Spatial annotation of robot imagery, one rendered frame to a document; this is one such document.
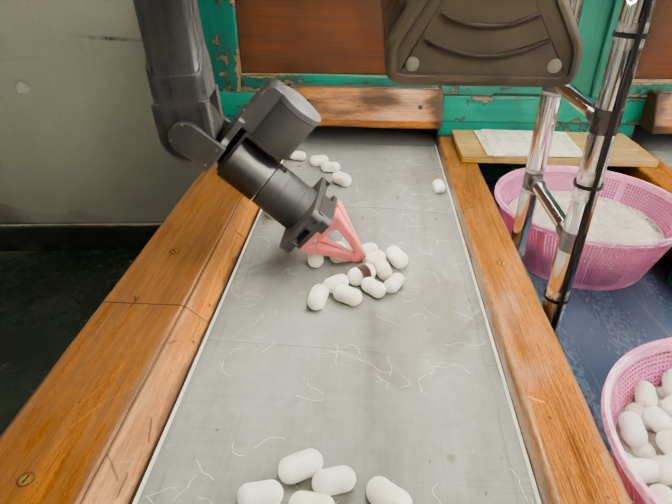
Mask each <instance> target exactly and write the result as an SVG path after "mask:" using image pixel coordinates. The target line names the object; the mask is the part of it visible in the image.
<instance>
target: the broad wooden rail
mask: <svg viewBox="0 0 672 504"><path fill-rule="evenodd" d="M217 167H218V163H217V162H216V163H215V164H214V165H213V166H212V168H211V169H210V170H209V171H208V173H206V172H204V171H202V172H201V173H200V175H199V176H198V177H197V178H196V180H195V181H194V182H193V184H192V185H191V186H190V188H189V189H188V190H187V192H186V193H185V194H184V196H183V197H182V198H181V199H180V201H179V202H178V203H177V205H176V206H175V207H174V209H173V210H172V211H171V213H170V214H169V215H168V217H167V218H166V219H165V221H164V222H163V223H162V224H161V226H160V227H159V228H158V230H157V231H156V232H155V234H154V235H153V236H152V238H151V239H150V240H149V242H148V243H147V244H146V245H145V247H144V248H143V249H142V251H141V252H140V253H139V255H138V256H137V257H136V259H135V260H134V261H133V263H132V264H131V265H130V267H129V268H128V269H127V270H126V272H125V273H124V274H123V276H122V277H121V278H120V280H119V281H118V282H117V284H116V285H115V286H114V288H113V289H112V290H111V291H110V293H109V294H108V295H107V297H106V298H105V299H104V301H103V302H102V303H101V305H100V306H99V307H98V309H97V310H96V311H95V313H94V314H93V315H92V316H91V318H90V319H89V320H88V322H87V323H86V324H85V326H84V327H83V328H82V330H81V331H80V332H79V334H78V335H77V336H76V338H75V339H74V340H73V341H72V343H71V344H70V345H69V347H68V348H67V349H66V351H65V352H64V353H63V355H62V356H61V357H60V359H59V360H58V361H57V362H56V364H55V365H54V366H53V368H52V369H51V370H50V372H49V373H48V374H47V376H46V377H45V378H44V380H43V381H42V382H41V384H40V385H39V386H38V387H37V389H36V390H35V391H34V393H33V394H32V395H31V397H30V398H29V399H28V401H27V402H26V403H25V405H24V406H23V407H22V408H21V410H20V411H19V412H18V414H17V415H16V416H15V418H14V419H13V420H12V422H11V423H10V424H9V426H8V427H7V428H6V430H5V431H4V432H3V433H2V435H1V436H0V504H132V503H133V501H134V499H135V496H136V494H137V492H138V490H139V487H140V485H141V483H142V480H143V478H144V476H145V473H146V471H147V469H148V467H149V464H150V462H151V460H152V457H153V455H154V453H155V450H156V448H157V446H158V444H159V441H160V439H161V437H162V434H163V432H164V430H165V427H166V425H167V423H168V421H169V418H170V416H171V414H172V411H173V409H174V407H175V404H176V402H177V400H178V398H179V395H180V393H181V391H182V388H183V386H184V384H185V381H186V379H187V377H188V375H189V372H190V370H191V368H192V365H193V363H194V361H195V358H196V356H197V354H198V352H199V349H200V347H201V345H202V342H203V340H204V338H205V335H206V333H207V331H208V329H209V326H210V324H211V322H212V319H213V317H214V315H215V312H216V310H217V308H218V306H219V303H220V301H221V299H222V296H223V294H224V292H225V289H226V287H227V285H228V283H229V280H230V278H231V276H232V273H233V271H234V269H235V266H236V264H237V262H238V260H239V257H240V255H241V253H242V250H243V248H244V246H245V243H246V241H247V239H248V237H249V234H250V232H251V230H252V227H253V225H254V223H255V220H256V218H257V216H258V214H259V211H260V209H261V208H259V207H258V206H257V205H255V204H254V203H253V202H252V199H253V198H254V197H255V196H256V195H255V196H254V197H253V198H252V199H251V200H249V199H248V198H246V197H245V196H244V195H243V194H241V193H240V192H239V191H237V190H236V189H235V188H234V187H232V186H231V185H230V184H228V183H227V182H226V181H225V180H223V179H222V178H221V177H219V176H218V175H217V172H218V170H216V169H217Z"/></svg>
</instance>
